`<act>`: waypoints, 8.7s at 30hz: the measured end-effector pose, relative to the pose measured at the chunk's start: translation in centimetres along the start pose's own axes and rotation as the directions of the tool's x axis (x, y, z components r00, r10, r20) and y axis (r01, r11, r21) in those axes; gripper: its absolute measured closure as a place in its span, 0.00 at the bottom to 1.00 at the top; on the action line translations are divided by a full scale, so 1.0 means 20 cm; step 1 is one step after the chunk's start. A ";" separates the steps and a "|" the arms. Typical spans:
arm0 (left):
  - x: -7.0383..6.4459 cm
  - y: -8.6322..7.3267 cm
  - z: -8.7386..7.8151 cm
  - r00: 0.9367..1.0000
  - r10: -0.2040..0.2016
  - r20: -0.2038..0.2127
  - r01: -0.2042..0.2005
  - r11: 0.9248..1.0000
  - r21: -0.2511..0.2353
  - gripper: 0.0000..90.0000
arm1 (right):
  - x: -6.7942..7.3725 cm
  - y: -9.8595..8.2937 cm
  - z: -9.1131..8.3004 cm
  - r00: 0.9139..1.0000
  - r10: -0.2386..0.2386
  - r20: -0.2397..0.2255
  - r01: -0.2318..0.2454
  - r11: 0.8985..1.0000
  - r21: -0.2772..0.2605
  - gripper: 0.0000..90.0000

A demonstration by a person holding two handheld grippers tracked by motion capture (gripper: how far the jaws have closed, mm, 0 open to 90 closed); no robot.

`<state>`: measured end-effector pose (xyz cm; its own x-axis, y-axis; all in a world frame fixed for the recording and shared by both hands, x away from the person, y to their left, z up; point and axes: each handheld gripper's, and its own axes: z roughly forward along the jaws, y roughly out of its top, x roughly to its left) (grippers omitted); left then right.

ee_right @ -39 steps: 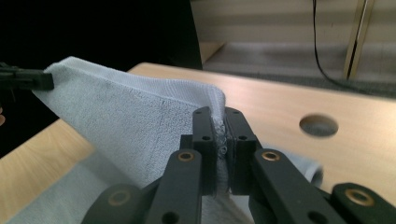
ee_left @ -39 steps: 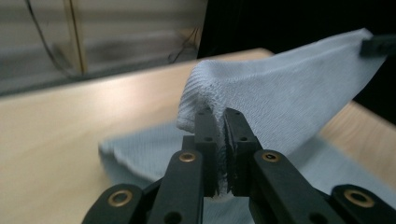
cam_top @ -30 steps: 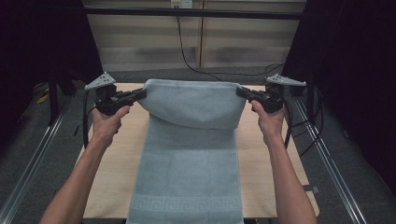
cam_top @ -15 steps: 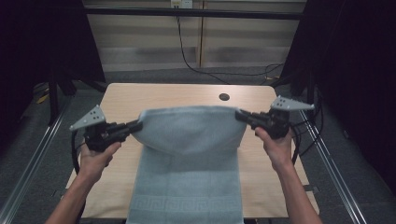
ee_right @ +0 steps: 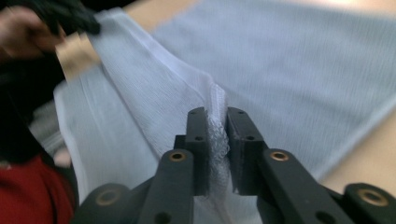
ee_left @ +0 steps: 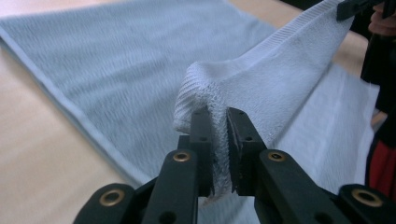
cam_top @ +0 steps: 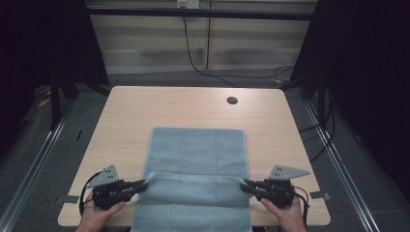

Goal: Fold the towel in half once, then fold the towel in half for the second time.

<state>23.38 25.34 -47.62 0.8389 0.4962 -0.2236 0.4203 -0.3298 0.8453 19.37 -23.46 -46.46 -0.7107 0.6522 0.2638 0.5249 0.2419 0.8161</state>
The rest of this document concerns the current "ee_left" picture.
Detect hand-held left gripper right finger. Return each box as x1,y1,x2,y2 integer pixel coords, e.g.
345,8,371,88
225,106,269,197

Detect light blue towel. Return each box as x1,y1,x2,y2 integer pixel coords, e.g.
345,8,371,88
0,0,381,224

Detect red cloth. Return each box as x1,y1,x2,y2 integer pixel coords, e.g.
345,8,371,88
367,139,396,202

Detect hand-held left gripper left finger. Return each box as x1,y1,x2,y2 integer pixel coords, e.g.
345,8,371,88
177,106,217,198

